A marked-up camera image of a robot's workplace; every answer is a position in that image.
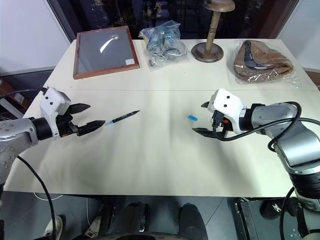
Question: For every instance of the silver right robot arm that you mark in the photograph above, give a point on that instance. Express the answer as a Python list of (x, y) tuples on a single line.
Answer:
[(275, 115)]

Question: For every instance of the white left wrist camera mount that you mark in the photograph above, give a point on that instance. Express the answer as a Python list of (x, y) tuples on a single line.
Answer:
[(51, 100)]

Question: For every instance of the clear plastic bag with items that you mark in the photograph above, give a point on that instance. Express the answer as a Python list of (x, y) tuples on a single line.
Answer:
[(163, 46)]

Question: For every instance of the wooden hat stand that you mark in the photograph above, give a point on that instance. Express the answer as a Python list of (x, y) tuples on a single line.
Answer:
[(208, 50)]

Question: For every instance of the wooden framed glass picture frame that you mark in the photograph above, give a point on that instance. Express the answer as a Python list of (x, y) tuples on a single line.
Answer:
[(105, 51)]

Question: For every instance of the brown hat in plastic bag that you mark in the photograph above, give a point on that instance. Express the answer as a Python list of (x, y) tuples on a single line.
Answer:
[(262, 62)]

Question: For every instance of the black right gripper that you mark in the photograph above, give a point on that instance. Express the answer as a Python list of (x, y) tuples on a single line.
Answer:
[(220, 125)]

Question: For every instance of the black round part with white mark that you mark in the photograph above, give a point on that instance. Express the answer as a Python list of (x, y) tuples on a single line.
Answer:
[(275, 208)]

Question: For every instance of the blue pen cap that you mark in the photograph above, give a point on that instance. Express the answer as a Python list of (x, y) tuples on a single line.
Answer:
[(192, 118)]

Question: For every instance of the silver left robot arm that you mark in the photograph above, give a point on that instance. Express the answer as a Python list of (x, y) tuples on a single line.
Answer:
[(15, 132)]

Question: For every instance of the dark storage rack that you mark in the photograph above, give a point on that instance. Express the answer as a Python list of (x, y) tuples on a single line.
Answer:
[(12, 105)]

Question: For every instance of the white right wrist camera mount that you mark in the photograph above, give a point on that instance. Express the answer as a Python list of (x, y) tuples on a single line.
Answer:
[(226, 102)]

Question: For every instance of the black metal box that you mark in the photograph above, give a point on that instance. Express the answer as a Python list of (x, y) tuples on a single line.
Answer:
[(246, 220)]

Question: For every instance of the black pen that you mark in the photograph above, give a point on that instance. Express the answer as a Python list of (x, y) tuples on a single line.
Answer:
[(123, 117)]

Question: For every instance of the white sneaker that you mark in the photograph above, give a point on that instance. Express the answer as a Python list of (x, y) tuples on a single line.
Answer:
[(53, 228), (93, 227)]

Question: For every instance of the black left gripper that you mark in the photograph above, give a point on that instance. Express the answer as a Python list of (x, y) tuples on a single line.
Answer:
[(66, 125)]

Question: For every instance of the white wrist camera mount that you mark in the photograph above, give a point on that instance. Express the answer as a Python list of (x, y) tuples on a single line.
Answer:
[(51, 100), (226, 102)]

